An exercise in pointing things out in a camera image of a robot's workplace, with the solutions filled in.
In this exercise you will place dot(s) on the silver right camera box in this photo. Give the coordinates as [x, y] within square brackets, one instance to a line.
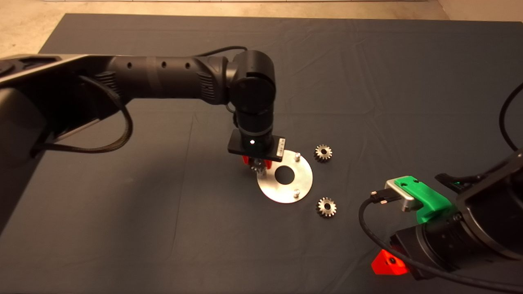
[407, 200]

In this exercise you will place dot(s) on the small steel planetary gear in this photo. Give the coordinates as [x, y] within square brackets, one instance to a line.
[328, 152]
[331, 207]
[257, 167]

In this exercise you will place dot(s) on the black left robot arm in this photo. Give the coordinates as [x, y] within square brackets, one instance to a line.
[163, 77]

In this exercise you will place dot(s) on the green right camera mount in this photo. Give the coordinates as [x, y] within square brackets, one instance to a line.
[429, 197]

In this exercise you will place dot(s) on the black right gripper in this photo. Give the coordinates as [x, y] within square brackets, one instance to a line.
[412, 251]

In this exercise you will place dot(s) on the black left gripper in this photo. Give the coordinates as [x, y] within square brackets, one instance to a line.
[253, 153]

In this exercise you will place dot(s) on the dark grey table cloth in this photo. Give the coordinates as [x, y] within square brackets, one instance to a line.
[367, 61]

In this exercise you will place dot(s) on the round metal carrier plate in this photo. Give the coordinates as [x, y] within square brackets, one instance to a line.
[286, 194]

